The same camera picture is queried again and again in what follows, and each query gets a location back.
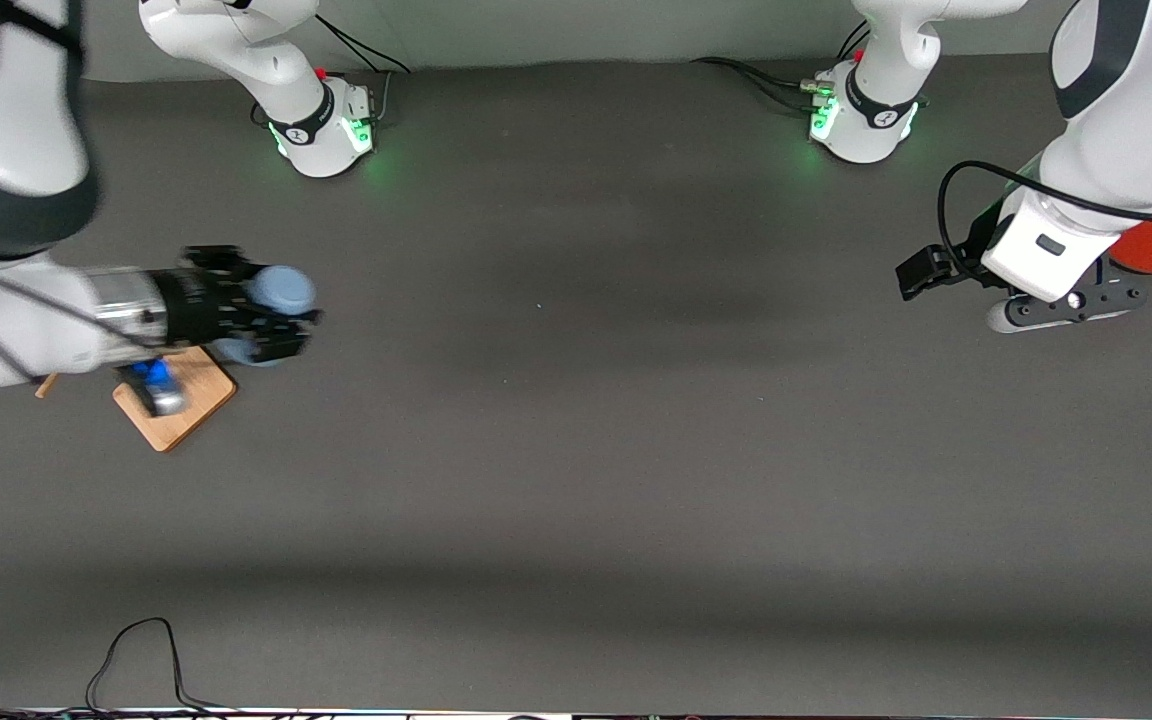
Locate light blue cup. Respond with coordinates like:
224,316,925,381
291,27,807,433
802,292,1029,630
208,264,318,369

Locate wooden cup rack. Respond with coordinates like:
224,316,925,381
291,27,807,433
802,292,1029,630
34,345,237,453

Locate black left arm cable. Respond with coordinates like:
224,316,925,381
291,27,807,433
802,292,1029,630
938,160,1152,263

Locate black right arm base cables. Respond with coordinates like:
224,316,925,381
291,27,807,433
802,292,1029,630
314,12,413,126

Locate black arm base cables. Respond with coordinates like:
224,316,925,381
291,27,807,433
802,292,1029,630
314,12,413,126
691,20,872,116

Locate black left arm base cables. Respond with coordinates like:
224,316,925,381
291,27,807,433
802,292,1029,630
691,20,872,116

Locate black looped cable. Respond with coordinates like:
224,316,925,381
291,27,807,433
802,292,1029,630
84,617,247,717

